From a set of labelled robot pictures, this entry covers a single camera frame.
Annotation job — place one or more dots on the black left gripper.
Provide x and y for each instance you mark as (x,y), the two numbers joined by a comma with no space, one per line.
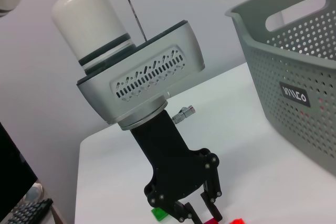
(173,166)

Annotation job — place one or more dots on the dark red long block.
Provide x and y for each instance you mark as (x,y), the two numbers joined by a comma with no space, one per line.
(210,221)

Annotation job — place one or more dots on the small red square block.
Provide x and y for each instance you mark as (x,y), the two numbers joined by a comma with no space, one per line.
(236,221)

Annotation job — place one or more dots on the green rectangular block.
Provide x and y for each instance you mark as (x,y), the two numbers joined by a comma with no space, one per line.
(158,213)

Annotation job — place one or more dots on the grey perforated plastic storage bin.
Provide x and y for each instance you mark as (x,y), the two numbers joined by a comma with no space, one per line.
(288,129)

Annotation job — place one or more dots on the pale rounded background object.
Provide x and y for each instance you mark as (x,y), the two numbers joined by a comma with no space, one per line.
(34,192)

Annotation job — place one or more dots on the black ridged background object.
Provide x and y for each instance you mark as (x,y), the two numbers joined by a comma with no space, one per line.
(29,211)

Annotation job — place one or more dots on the black monitor screen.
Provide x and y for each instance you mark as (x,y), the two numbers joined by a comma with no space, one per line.
(13,169)

